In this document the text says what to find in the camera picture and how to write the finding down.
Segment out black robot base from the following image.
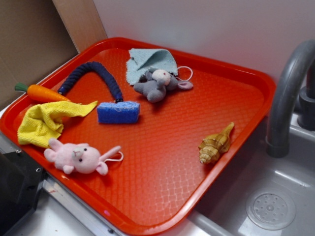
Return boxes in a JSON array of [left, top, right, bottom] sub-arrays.
[[0, 150, 45, 236]]

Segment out light blue cloth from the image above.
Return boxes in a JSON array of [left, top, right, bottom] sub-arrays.
[[126, 48, 178, 86]]

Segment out yellow cloth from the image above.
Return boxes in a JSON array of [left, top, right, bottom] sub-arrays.
[[17, 101, 98, 148]]

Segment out red plastic tray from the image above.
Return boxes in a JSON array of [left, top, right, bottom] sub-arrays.
[[0, 37, 277, 236]]

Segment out grey plush bunny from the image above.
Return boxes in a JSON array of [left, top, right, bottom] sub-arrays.
[[133, 69, 193, 103]]

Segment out blue sponge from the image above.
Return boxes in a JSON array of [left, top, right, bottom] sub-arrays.
[[96, 101, 140, 124]]

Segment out tan seashell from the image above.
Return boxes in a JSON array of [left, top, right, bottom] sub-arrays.
[[198, 122, 234, 164]]

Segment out pink plush bunny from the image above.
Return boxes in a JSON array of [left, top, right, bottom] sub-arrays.
[[44, 138, 124, 176]]

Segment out dark blue bendy tube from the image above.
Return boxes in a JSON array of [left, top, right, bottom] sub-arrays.
[[58, 61, 124, 103]]

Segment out orange toy carrot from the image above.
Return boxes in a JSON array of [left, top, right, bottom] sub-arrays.
[[14, 83, 71, 103]]

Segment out grey faucet spout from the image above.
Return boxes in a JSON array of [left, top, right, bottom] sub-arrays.
[[266, 39, 315, 158]]

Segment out grey toy sink basin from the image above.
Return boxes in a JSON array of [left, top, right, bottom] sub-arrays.
[[189, 115, 315, 236]]

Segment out brown cardboard panel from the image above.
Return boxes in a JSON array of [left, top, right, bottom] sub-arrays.
[[0, 0, 107, 109]]

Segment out grey faucet handle post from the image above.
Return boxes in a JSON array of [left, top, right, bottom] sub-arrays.
[[298, 62, 315, 131]]

